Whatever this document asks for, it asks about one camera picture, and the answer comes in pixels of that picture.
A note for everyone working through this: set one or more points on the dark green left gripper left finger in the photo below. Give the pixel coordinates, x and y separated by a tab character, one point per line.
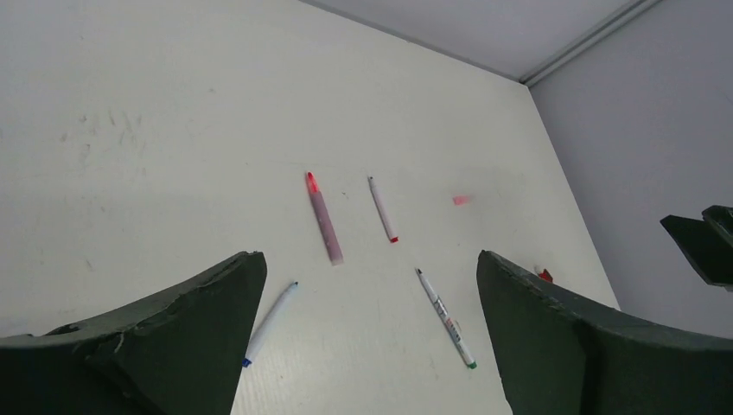
178	351

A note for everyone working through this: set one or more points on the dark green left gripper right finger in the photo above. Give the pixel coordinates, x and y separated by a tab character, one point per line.
558	352

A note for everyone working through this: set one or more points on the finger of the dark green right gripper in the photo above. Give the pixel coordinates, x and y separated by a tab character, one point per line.
708	253
719	218

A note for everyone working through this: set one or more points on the white pen blue end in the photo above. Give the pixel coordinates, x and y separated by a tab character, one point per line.
257	339

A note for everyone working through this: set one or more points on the white pen green end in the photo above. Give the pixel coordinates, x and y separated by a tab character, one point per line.
447	321

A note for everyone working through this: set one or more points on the pink highlighter pen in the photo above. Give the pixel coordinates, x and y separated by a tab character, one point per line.
323	219

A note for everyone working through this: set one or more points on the red pen cap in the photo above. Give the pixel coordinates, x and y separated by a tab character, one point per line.
543	274

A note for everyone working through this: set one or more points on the white pen red end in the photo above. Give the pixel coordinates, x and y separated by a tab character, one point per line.
379	204

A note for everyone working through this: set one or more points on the pink highlighter cap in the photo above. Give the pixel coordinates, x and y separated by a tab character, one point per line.
460	200

